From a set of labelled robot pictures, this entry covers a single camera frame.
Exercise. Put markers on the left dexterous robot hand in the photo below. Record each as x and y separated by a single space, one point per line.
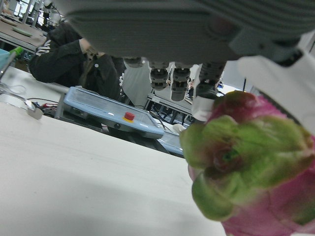
197 34

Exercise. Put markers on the pink green dragon fruit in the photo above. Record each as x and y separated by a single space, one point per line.
251 162

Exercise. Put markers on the blue teach pendant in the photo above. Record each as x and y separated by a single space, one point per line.
110 110

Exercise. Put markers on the person in black jacket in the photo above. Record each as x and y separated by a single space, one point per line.
73 61

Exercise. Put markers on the metal spoon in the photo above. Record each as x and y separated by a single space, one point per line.
29 104

